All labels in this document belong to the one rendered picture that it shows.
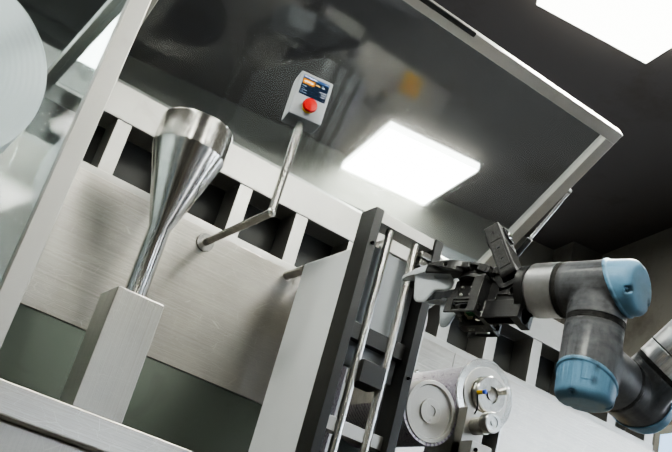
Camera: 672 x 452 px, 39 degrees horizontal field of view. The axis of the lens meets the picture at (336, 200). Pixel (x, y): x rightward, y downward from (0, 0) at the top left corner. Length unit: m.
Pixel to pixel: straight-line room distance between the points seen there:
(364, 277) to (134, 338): 0.41
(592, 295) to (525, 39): 3.48
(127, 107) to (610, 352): 1.20
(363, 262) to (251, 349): 0.47
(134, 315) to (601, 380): 0.81
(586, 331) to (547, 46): 3.53
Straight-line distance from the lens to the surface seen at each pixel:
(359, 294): 1.65
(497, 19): 4.57
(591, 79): 4.85
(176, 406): 1.97
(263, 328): 2.07
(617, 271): 1.24
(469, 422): 1.89
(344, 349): 1.62
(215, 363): 2.01
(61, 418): 1.24
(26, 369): 1.87
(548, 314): 1.29
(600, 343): 1.21
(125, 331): 1.65
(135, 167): 2.10
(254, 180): 2.13
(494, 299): 1.33
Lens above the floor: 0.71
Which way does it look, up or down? 25 degrees up
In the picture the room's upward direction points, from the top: 16 degrees clockwise
